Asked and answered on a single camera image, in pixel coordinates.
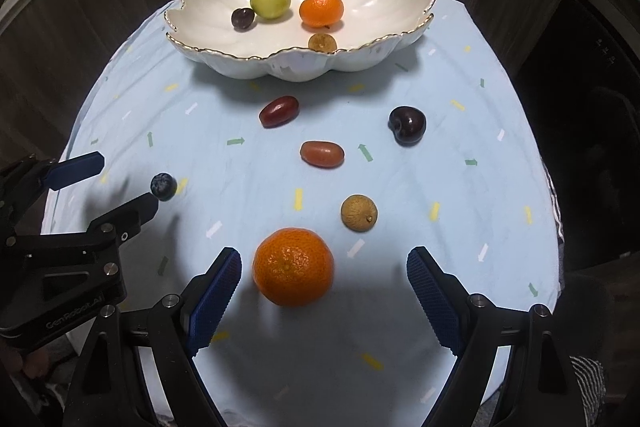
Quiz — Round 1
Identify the light blue patterned cloth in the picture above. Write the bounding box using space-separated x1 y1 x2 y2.
40 0 563 427

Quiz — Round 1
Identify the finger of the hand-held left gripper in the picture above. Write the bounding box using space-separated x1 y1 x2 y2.
87 192 160 258
0 152 106 228

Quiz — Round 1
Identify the blueberry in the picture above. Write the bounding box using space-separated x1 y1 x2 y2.
150 173 178 202

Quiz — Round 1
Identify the dark purple grape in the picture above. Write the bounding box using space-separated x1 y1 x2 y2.
231 7 256 32

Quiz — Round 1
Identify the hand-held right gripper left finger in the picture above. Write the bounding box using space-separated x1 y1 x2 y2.
60 247 243 427

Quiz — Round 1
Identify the dark red jujube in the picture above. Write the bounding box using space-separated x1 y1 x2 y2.
259 95 300 129

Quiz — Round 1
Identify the dark red cherry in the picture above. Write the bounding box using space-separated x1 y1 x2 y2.
388 105 427 146

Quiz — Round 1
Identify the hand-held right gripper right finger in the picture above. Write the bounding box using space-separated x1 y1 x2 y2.
406 246 583 427

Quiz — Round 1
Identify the mandarin orange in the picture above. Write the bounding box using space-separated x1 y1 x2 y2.
299 0 346 29
252 227 335 308

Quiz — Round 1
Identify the brown longan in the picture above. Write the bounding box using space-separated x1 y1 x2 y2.
340 194 379 233
307 33 337 54

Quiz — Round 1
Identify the person's left hand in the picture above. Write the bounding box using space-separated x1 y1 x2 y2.
0 346 51 382

